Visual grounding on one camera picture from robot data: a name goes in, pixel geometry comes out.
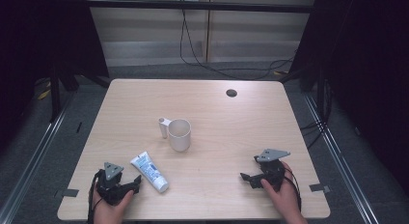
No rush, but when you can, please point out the bundle of black floor cables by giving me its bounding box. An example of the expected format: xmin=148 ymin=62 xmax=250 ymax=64
xmin=299 ymin=78 xmax=334 ymax=152

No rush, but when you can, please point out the metal floor rail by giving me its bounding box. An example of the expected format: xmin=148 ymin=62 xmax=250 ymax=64
xmin=0 ymin=90 xmax=77 ymax=224
xmin=302 ymin=92 xmax=382 ymax=224

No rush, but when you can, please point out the person's left hand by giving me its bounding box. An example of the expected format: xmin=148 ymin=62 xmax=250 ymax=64
xmin=91 ymin=187 xmax=135 ymax=224

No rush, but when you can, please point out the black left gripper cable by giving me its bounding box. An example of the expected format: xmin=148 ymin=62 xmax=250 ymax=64
xmin=86 ymin=169 xmax=104 ymax=224

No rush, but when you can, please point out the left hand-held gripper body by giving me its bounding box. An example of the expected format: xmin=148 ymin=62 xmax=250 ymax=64
xmin=95 ymin=161 xmax=133 ymax=207

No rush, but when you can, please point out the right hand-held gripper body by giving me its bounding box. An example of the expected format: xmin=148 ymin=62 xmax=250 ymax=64
xmin=253 ymin=148 xmax=291 ymax=190

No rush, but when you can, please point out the white cup with handle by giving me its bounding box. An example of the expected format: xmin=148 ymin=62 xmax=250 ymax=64
xmin=157 ymin=117 xmax=193 ymax=154

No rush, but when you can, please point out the grey tape piece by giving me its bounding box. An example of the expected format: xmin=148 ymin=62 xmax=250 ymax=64
xmin=309 ymin=182 xmax=332 ymax=194
xmin=53 ymin=187 xmax=80 ymax=199

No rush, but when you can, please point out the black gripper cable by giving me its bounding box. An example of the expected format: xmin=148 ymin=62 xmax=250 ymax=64
xmin=86 ymin=169 xmax=104 ymax=224
xmin=282 ymin=167 xmax=303 ymax=212

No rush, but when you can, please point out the black curtain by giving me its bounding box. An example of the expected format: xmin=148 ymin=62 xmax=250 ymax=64
xmin=0 ymin=0 xmax=111 ymax=151
xmin=288 ymin=0 xmax=409 ymax=201

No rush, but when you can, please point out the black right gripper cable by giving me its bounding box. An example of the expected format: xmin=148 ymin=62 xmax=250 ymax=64
xmin=282 ymin=167 xmax=303 ymax=212

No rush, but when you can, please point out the yellow floor tape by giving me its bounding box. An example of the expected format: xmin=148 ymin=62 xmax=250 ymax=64
xmin=37 ymin=88 xmax=52 ymax=101

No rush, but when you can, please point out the white and blue toothpaste tube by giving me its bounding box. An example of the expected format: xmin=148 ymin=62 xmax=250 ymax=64
xmin=129 ymin=151 xmax=171 ymax=194

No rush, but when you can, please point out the long black wall cable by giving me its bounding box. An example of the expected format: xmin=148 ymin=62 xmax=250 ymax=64
xmin=178 ymin=8 xmax=296 ymax=81

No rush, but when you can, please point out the black metal stand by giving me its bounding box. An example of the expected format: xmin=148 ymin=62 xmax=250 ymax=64
xmin=47 ymin=64 xmax=112 ymax=124

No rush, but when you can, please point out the black horizontal bar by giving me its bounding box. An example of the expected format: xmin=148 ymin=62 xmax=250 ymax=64
xmin=86 ymin=0 xmax=318 ymax=14

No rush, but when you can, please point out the person's right hand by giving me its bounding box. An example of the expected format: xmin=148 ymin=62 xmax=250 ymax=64
xmin=259 ymin=160 xmax=302 ymax=218

